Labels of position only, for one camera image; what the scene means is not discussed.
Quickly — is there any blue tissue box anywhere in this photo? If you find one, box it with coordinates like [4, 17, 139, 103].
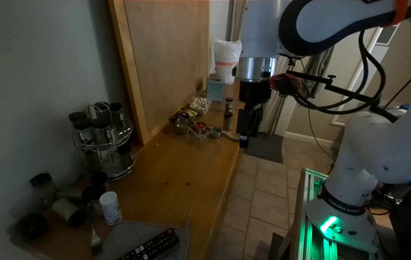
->
[206, 77, 228, 104]

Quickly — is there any metal robot stand green light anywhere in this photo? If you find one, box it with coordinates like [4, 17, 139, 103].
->
[267, 166, 411, 260]

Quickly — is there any black remote control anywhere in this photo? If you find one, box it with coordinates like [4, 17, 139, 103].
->
[117, 227, 182, 260]

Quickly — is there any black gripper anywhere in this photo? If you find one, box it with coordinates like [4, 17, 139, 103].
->
[237, 79, 274, 150]

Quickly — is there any beige curtain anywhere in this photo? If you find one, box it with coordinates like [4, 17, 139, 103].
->
[227, 0, 248, 43]

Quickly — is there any red food package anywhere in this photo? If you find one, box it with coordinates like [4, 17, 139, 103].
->
[189, 121, 224, 142]

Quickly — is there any small glass shaker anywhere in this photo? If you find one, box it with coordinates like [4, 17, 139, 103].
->
[90, 227, 104, 257]

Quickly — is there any black round lid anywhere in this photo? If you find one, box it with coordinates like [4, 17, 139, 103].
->
[15, 212, 51, 241]

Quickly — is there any metal carousel spice rack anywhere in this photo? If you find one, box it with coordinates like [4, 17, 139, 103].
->
[71, 100, 137, 182]

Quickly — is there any wooden spoon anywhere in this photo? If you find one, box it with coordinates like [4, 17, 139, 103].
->
[219, 129, 242, 144]

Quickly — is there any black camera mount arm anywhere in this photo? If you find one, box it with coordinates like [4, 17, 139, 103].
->
[286, 69, 404, 123]

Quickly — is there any metal cup right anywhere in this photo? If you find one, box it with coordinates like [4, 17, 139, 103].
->
[222, 97, 235, 131]

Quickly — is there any grey placemat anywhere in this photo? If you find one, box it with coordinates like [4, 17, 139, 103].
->
[94, 220, 192, 260]

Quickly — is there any wrist camera with red cable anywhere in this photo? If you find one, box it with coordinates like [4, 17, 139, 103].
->
[268, 71, 310, 100]

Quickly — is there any large wooden board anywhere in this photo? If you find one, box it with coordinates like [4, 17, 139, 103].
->
[107, 0, 212, 147]

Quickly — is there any dark floor mat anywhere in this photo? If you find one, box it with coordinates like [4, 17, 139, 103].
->
[242, 133, 286, 165]

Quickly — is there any white plastic bag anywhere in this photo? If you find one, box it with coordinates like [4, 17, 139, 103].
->
[212, 39, 244, 87]

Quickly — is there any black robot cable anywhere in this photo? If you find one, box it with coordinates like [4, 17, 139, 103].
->
[281, 27, 390, 117]

